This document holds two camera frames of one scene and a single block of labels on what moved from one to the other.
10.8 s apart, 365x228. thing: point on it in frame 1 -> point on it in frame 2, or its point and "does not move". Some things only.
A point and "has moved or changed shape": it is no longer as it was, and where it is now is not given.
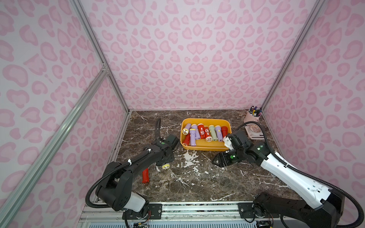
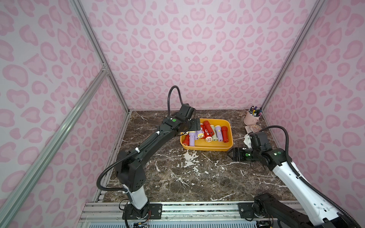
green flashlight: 213,132 does not move
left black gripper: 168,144 -> 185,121
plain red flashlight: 186,142 does not move
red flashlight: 145,175 has moved or changed shape
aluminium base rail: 221,214 does not move
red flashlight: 224,131 does not move
